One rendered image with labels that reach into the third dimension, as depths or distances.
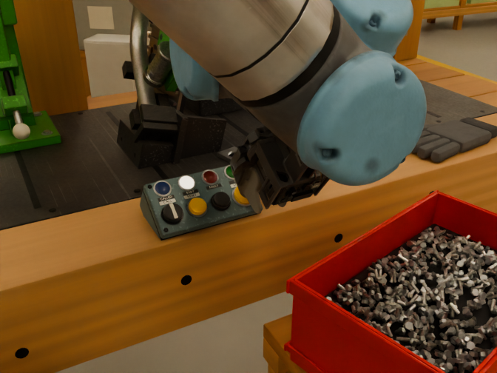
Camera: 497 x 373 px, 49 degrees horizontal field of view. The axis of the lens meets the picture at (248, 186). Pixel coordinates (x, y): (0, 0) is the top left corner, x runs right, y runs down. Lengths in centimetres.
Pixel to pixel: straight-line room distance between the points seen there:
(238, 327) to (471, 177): 111
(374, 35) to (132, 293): 46
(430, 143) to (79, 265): 61
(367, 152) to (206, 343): 160
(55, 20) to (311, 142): 95
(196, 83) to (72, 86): 84
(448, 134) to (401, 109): 72
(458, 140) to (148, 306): 59
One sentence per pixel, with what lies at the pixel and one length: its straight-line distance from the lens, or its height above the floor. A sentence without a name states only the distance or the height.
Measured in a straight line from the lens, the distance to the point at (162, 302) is 76.
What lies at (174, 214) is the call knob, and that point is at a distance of 70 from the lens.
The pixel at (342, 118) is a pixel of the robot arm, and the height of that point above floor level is 119.
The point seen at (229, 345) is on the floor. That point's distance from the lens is 185.
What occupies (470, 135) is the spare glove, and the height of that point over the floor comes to 93.
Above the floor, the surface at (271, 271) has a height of 80.
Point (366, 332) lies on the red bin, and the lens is 56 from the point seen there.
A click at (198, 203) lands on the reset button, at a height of 94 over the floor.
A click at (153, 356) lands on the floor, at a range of 184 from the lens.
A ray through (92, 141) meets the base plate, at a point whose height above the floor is 90.
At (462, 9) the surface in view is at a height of 24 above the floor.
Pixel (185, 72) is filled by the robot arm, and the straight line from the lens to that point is 42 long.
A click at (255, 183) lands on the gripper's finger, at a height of 99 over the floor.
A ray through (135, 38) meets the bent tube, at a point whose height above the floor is 108.
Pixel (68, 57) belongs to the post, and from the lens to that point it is 122.
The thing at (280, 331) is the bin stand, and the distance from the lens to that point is 72.
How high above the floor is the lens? 129
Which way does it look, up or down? 28 degrees down
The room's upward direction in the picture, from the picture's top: straight up
